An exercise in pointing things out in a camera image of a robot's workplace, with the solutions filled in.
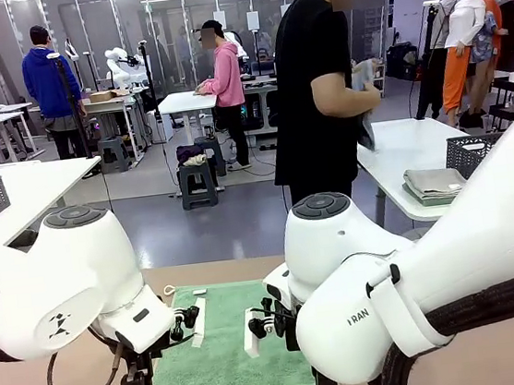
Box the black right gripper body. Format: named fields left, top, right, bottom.
left=280, top=307, right=303, bottom=353

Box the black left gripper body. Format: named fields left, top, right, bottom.
left=114, top=327, right=176, bottom=377

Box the pale blue-grey towel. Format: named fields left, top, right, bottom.
left=401, top=162, right=468, bottom=200

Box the grey towel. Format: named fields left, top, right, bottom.
left=347, top=57, right=391, bottom=155

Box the person's right forearm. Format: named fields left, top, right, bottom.
left=315, top=82, right=365, bottom=120

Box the person's right hand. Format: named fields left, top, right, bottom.
left=355, top=82, right=383, bottom=113

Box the grey plastic step stool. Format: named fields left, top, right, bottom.
left=177, top=159, right=221, bottom=212
left=96, top=135, right=134, bottom=175
left=193, top=133, right=228, bottom=181

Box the beige cloth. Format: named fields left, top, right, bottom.
left=181, top=153, right=209, bottom=168

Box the purple cloth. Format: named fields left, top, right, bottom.
left=174, top=142, right=207, bottom=163

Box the grey robot workbench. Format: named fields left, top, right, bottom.
left=28, top=90, right=158, bottom=174

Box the white height-adjustable table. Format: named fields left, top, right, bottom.
left=156, top=88, right=231, bottom=199

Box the cardboard box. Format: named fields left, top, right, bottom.
left=88, top=88, right=129, bottom=104

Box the person in pink hoodie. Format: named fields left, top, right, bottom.
left=185, top=17, right=255, bottom=174

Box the black pole stand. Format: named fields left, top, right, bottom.
left=137, top=39, right=165, bottom=145

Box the wooden shoe shelf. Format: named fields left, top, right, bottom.
left=375, top=62, right=389, bottom=99

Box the person in black clothes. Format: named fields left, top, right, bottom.
left=253, top=0, right=410, bottom=210

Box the person in blue hoodie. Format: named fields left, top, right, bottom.
left=18, top=20, right=92, bottom=164

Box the mannequin with orange trousers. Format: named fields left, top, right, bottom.
left=430, top=0, right=481, bottom=114

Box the mannequin with white sweater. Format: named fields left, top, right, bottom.
left=438, top=0, right=505, bottom=121

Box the mannequin with orange shirt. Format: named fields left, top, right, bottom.
left=478, top=0, right=514, bottom=69

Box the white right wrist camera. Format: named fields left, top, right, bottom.
left=238, top=293, right=301, bottom=360

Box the black right arm cable sleeve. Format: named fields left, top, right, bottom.
left=358, top=274, right=514, bottom=385

